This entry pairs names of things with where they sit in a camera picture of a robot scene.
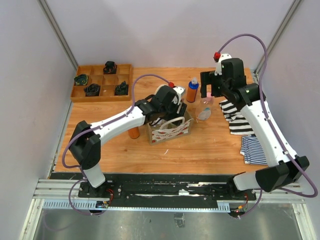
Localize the wooden compartment tray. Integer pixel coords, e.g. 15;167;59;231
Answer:
70;64;133;103

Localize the dark rolled sock right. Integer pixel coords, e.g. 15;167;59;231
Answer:
114;81;129;96

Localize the dark rolled sock green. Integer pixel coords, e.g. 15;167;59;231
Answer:
73;74;89;86

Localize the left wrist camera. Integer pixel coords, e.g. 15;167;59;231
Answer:
173;86;186;101

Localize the dark rolled sock centre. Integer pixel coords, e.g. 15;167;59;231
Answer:
84;83;101;97

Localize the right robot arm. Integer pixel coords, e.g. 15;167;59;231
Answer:
200;53;310;192

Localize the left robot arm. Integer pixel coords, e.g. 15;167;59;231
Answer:
68;85;187;189

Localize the black white striped cloth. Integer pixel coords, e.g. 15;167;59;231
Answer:
219;99;255;136

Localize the dark rolled sock orange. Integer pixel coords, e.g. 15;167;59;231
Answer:
103;61;117;75

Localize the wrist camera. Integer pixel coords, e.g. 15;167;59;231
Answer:
213;52;232;76
173;86;186;101

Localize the pink cap bottle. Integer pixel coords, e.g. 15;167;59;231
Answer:
195;92;214;121

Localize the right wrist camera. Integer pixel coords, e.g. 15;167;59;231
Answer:
213;52;232;76

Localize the blue spray bottle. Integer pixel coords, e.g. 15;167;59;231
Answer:
186;77;199;103

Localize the watermelon print canvas bag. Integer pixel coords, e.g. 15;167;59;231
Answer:
147;111;194;145

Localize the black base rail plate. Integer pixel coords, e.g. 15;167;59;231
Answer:
78;173;256;209

